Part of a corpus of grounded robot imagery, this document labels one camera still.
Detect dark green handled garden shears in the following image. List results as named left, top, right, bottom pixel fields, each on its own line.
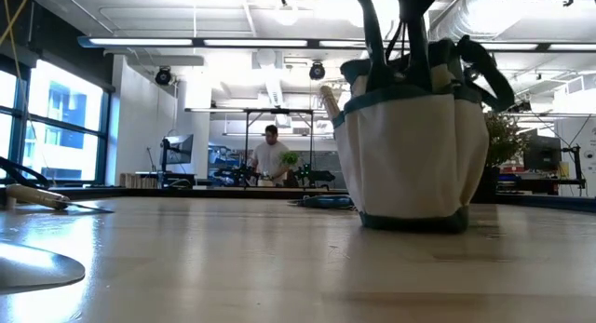
left=354, top=0, right=432, bottom=94

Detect wooden handled garden tool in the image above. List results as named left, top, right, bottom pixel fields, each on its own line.
left=318, top=84, right=344, bottom=122

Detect cream gardening bag green trim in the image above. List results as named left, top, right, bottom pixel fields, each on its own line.
left=332, top=19, right=517, bottom=235

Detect teal handled pruner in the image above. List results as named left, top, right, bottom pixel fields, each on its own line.
left=288, top=195, right=355, bottom=210

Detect wooden handled steel trowel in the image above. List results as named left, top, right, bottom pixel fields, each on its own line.
left=5, top=182, right=115, bottom=215

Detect grey metal base plate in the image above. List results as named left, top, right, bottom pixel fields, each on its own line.
left=0, top=240, right=88, bottom=296

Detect black ceiling spotlight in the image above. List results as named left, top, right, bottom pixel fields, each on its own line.
left=155, top=65, right=174, bottom=87
left=308, top=60, right=327, bottom=81

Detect potted green plant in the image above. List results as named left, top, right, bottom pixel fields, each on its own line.
left=470, top=111, right=530, bottom=206

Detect long ceiling light strip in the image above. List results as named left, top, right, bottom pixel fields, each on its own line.
left=77, top=35, right=596, bottom=53

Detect computer monitor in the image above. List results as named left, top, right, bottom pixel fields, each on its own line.
left=160, top=133, right=195, bottom=168
left=523, top=135, right=562, bottom=171

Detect small green background plant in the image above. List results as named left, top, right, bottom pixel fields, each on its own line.
left=278, top=150, right=302, bottom=168

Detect person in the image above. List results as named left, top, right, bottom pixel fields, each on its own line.
left=249, top=124, right=292, bottom=188

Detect black equipment stand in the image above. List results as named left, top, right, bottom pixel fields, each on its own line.
left=561, top=144, right=587, bottom=189

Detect wooden crate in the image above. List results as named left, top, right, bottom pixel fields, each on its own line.
left=119, top=172, right=162, bottom=189

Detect silver ventilation duct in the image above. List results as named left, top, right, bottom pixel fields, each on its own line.
left=427, top=0, right=544, bottom=40

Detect black background rig frame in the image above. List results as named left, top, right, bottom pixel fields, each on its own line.
left=242, top=107, right=316, bottom=189

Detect yellow hanging cable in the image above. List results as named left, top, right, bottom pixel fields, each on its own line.
left=0, top=0, right=52, bottom=184

